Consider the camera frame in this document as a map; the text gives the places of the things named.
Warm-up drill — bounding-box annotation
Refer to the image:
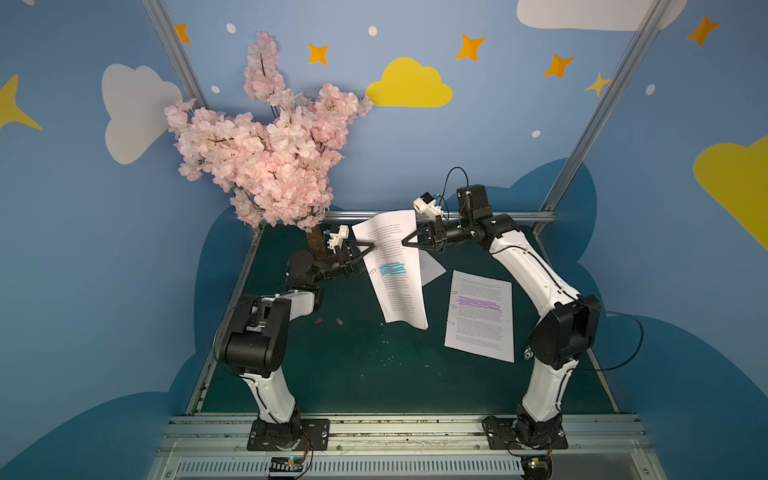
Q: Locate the document with blue highlight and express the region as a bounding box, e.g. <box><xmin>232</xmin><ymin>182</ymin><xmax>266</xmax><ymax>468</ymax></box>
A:
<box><xmin>352</xmin><ymin>210</ymin><xmax>428</xmax><ymax>330</ymax></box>

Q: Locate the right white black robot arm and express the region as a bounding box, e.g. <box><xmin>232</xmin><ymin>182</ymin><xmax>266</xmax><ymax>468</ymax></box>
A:
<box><xmin>402</xmin><ymin>184</ymin><xmax>605</xmax><ymax>437</ymax></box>

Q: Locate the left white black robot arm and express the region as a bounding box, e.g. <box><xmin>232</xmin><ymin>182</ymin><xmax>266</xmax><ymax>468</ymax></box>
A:
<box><xmin>214</xmin><ymin>240</ymin><xmax>375</xmax><ymax>437</ymax></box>

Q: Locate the document with pink highlight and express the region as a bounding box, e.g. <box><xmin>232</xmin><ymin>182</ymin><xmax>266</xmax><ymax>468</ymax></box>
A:
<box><xmin>419</xmin><ymin>250</ymin><xmax>446</xmax><ymax>286</ymax></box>

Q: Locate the document with purple highlight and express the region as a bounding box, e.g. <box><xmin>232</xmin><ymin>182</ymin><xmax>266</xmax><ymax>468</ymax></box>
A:
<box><xmin>444</xmin><ymin>271</ymin><xmax>515</xmax><ymax>363</ymax></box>

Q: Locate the pink cherry blossom tree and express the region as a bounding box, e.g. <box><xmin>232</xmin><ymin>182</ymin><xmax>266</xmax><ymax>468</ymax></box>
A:
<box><xmin>164</xmin><ymin>32</ymin><xmax>374</xmax><ymax>259</ymax></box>

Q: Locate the left electronics board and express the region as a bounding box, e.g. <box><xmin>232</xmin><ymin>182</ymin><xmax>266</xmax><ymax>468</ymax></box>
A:
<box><xmin>267</xmin><ymin>456</ymin><xmax>309</xmax><ymax>479</ymax></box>

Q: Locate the electronics board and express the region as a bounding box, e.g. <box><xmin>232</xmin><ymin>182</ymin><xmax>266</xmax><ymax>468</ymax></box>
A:
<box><xmin>267</xmin><ymin>456</ymin><xmax>309</xmax><ymax>479</ymax></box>
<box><xmin>520</xmin><ymin>456</ymin><xmax>553</xmax><ymax>480</ymax></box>

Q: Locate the right electronics board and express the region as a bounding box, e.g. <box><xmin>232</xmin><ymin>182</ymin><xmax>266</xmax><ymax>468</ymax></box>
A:
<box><xmin>520</xmin><ymin>456</ymin><xmax>553</xmax><ymax>480</ymax></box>

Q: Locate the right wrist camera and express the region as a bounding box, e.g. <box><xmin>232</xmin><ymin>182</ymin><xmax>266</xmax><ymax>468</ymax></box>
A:
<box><xmin>413</xmin><ymin>192</ymin><xmax>446</xmax><ymax>220</ymax></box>

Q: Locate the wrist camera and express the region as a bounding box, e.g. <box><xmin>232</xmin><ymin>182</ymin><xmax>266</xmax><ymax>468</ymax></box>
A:
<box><xmin>413</xmin><ymin>192</ymin><xmax>446</xmax><ymax>220</ymax></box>
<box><xmin>324</xmin><ymin>225</ymin><xmax>349</xmax><ymax>252</ymax></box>

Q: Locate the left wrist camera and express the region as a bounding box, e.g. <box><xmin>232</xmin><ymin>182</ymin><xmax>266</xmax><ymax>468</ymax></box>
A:
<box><xmin>324</xmin><ymin>225</ymin><xmax>349</xmax><ymax>252</ymax></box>

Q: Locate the back aluminium frame bar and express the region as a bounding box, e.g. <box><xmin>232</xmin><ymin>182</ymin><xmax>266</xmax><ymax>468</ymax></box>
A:
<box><xmin>323</xmin><ymin>210</ymin><xmax>556</xmax><ymax>224</ymax></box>

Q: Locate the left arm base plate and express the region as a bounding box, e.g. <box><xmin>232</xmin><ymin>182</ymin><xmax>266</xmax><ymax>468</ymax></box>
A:
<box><xmin>246</xmin><ymin>418</ymin><xmax>331</xmax><ymax>451</ymax></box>

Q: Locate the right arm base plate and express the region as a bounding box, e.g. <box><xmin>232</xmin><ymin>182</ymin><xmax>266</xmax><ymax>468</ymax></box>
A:
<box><xmin>481</xmin><ymin>414</ymin><xmax>568</xmax><ymax>450</ymax></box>

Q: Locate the left aluminium frame post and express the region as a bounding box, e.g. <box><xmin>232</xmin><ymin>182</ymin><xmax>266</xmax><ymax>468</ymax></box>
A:
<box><xmin>141</xmin><ymin>0</ymin><xmax>209</xmax><ymax>108</ymax></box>

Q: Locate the aluminium frame post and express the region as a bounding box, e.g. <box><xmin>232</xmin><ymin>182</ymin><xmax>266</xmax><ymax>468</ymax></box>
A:
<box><xmin>532</xmin><ymin>0</ymin><xmax>674</xmax><ymax>237</ymax></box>
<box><xmin>141</xmin><ymin>0</ymin><xmax>209</xmax><ymax>108</ymax></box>

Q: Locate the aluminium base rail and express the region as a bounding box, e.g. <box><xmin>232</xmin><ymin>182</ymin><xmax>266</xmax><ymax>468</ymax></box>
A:
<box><xmin>148</xmin><ymin>414</ymin><xmax>666</xmax><ymax>479</ymax></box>

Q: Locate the right aluminium frame post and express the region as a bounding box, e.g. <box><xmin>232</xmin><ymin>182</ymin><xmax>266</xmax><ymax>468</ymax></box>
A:
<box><xmin>532</xmin><ymin>0</ymin><xmax>674</xmax><ymax>237</ymax></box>

